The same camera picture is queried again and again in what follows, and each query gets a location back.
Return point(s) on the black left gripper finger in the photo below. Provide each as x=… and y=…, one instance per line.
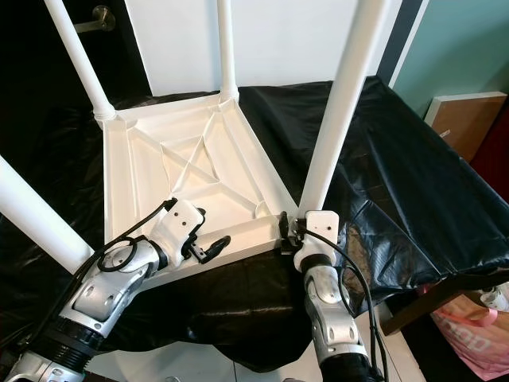
x=219, y=247

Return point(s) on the white plastic table leg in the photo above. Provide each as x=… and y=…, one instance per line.
x=40, y=215
x=79, y=60
x=348, y=95
x=227, y=48

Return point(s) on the black plastic table cover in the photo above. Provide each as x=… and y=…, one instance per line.
x=413, y=183

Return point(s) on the brown wooden board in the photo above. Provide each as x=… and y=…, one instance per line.
x=465, y=126

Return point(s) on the pink plastic bag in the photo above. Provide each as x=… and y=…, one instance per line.
x=477, y=342

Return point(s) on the dark red fabric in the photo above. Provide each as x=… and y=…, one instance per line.
x=493, y=151

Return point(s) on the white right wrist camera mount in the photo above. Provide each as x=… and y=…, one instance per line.
x=320, y=231

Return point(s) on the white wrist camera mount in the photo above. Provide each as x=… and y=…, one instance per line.
x=320, y=231
x=179, y=223

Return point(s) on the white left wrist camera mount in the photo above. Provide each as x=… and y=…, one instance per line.
x=179, y=223

